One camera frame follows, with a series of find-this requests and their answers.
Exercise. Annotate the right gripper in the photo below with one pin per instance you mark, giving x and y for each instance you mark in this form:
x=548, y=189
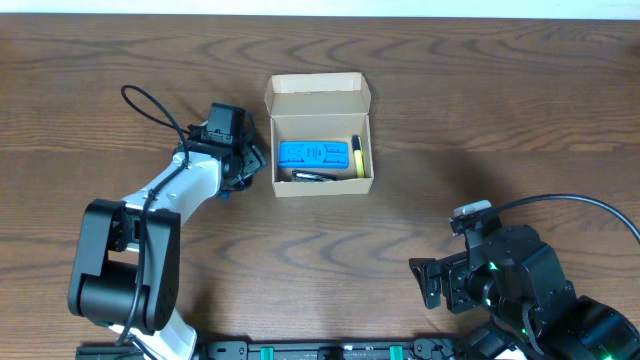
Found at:
x=455, y=272

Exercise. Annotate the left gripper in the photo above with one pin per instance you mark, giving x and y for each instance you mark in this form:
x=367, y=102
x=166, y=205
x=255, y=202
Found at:
x=254, y=155

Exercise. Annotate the blue plastic ribbed block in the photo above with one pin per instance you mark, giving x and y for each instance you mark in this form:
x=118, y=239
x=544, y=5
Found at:
x=314, y=154

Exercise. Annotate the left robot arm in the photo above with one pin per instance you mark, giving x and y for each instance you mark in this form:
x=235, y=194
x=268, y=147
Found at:
x=125, y=274

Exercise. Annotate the black aluminium mounting rail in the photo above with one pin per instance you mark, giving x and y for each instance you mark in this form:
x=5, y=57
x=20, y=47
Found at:
x=418, y=349

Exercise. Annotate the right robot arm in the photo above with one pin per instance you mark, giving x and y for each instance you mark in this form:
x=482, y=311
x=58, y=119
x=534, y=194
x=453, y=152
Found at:
x=518, y=279

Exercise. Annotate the yellow highlighter pen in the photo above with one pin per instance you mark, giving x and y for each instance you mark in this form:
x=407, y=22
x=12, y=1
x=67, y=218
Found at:
x=358, y=156

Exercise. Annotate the open cardboard box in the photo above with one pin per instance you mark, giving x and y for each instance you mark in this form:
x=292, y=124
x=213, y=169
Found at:
x=320, y=107

